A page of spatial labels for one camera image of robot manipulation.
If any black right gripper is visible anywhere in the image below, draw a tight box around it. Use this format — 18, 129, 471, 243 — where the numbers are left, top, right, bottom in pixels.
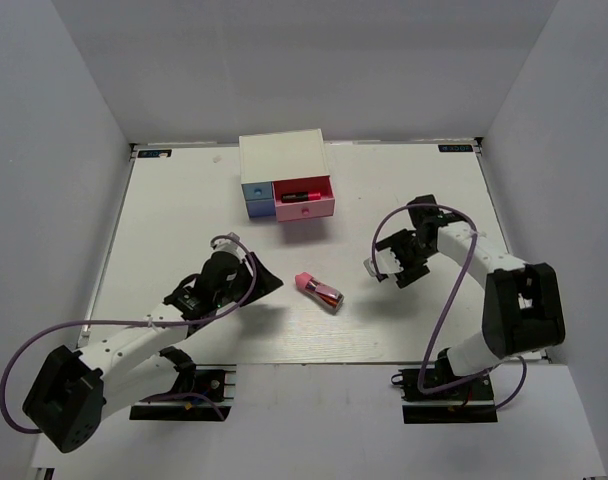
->
376, 228, 437, 289

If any pink cap highlighter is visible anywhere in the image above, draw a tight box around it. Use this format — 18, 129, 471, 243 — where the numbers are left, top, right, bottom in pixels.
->
281, 191, 322, 203

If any pink drawer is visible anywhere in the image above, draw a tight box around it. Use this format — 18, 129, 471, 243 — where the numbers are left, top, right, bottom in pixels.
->
273, 176, 335, 222

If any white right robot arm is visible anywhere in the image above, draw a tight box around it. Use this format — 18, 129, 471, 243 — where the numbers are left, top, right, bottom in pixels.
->
364, 195, 566, 399

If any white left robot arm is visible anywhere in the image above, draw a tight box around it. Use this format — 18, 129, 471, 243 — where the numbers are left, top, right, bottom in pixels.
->
22, 251, 283, 453

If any pink lid marker bottle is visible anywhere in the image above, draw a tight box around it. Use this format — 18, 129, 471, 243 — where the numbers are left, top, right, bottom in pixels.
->
295, 272, 344, 313

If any lower blue drawer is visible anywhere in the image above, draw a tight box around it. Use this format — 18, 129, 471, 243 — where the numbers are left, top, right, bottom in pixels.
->
246, 199, 275, 219

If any blue drawer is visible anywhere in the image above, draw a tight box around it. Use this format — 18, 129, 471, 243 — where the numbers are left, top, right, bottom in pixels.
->
246, 199, 275, 219
241, 182, 273, 202

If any upper blue drawer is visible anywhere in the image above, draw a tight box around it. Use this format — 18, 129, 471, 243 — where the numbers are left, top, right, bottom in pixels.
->
241, 182, 273, 202

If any white drawer organizer box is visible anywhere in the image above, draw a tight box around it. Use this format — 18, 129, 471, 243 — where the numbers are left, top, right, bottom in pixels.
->
238, 129, 331, 221

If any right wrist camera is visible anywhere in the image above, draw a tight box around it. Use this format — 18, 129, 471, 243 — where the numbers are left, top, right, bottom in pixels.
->
363, 248, 403, 281

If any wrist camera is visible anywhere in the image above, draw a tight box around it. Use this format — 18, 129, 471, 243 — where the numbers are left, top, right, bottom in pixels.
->
363, 248, 403, 281
210, 232, 244, 260

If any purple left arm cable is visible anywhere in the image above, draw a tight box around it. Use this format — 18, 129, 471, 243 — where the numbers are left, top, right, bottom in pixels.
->
0, 235, 260, 434

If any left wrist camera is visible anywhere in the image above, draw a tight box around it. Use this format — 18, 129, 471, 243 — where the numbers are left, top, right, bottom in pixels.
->
210, 232, 244, 260

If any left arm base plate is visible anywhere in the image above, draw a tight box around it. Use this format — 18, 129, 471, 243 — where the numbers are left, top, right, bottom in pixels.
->
129, 365, 237, 422

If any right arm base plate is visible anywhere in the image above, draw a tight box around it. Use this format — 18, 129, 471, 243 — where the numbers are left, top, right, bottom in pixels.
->
391, 368, 498, 425

